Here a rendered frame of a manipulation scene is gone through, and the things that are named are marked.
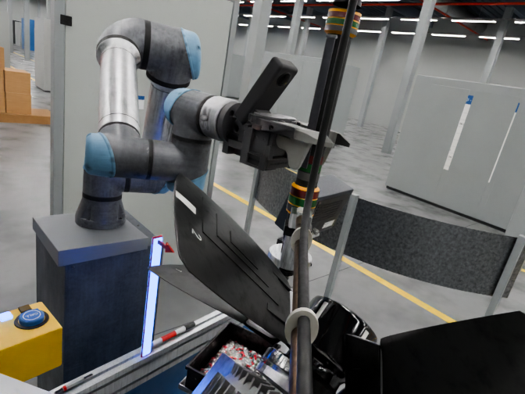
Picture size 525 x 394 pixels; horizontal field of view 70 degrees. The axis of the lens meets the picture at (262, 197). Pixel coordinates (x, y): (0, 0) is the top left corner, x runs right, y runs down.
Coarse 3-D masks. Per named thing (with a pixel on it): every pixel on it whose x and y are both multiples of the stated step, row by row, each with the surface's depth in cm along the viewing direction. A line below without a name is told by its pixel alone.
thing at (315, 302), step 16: (320, 304) 58; (336, 304) 56; (320, 320) 55; (336, 320) 55; (352, 320) 55; (320, 336) 54; (336, 336) 54; (368, 336) 55; (272, 352) 55; (288, 352) 57; (320, 352) 53; (336, 352) 53; (288, 368) 51; (320, 368) 53; (336, 368) 53; (320, 384) 50; (336, 384) 54
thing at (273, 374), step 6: (258, 366) 56; (264, 366) 54; (264, 372) 53; (270, 372) 52; (276, 372) 52; (282, 372) 53; (270, 378) 52; (276, 378) 51; (282, 378) 51; (288, 378) 52; (276, 384) 53; (282, 384) 50; (288, 384) 50; (282, 390) 54; (288, 390) 50
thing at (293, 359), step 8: (296, 224) 49; (296, 248) 42; (296, 256) 40; (296, 264) 38; (296, 272) 36; (296, 280) 35; (296, 288) 33; (296, 296) 32; (296, 304) 31; (296, 328) 28; (296, 336) 27; (296, 344) 26; (296, 352) 25; (296, 360) 25; (296, 368) 24; (296, 376) 23; (288, 392) 23
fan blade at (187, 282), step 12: (168, 264) 76; (168, 276) 70; (180, 276) 71; (192, 276) 73; (180, 288) 67; (192, 288) 68; (204, 288) 69; (204, 300) 65; (216, 300) 66; (228, 312) 63
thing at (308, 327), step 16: (352, 0) 40; (352, 16) 40; (336, 64) 42; (336, 80) 42; (320, 128) 44; (320, 144) 44; (320, 160) 45; (304, 208) 45; (304, 224) 43; (304, 240) 40; (304, 256) 37; (304, 272) 34; (304, 288) 31; (304, 304) 29; (288, 320) 28; (304, 320) 27; (288, 336) 28; (304, 336) 25; (304, 352) 24; (304, 368) 23; (304, 384) 21
